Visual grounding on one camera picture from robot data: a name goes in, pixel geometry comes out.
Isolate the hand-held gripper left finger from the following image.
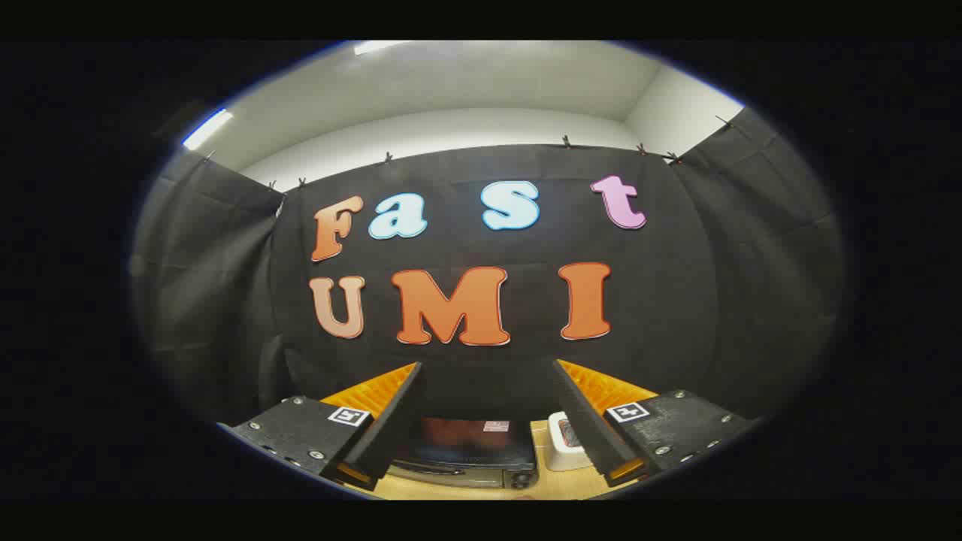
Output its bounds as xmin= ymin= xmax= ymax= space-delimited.
xmin=218 ymin=361 xmax=426 ymax=493

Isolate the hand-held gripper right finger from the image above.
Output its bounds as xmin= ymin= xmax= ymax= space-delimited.
xmin=552 ymin=359 xmax=760 ymax=488

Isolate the black toaster oven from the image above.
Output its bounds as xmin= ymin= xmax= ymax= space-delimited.
xmin=387 ymin=410 xmax=539 ymax=491

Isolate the row of small cloth clips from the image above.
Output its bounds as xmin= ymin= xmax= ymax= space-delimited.
xmin=203 ymin=114 xmax=734 ymax=189

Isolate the black backdrop cloth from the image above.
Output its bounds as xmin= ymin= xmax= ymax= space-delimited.
xmin=129 ymin=105 xmax=846 ymax=429

